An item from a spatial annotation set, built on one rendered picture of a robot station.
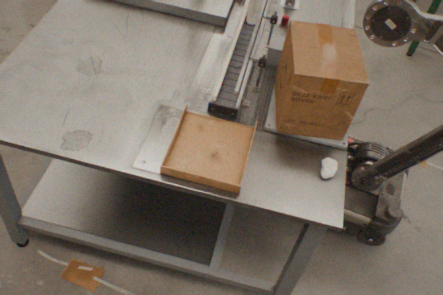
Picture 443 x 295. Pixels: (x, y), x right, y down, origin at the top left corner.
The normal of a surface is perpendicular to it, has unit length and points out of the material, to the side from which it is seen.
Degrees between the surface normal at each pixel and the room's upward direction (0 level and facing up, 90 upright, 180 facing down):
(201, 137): 0
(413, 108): 0
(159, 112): 0
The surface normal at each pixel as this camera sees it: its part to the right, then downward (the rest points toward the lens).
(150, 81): 0.12, -0.65
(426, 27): -0.36, 0.67
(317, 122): -0.05, 0.75
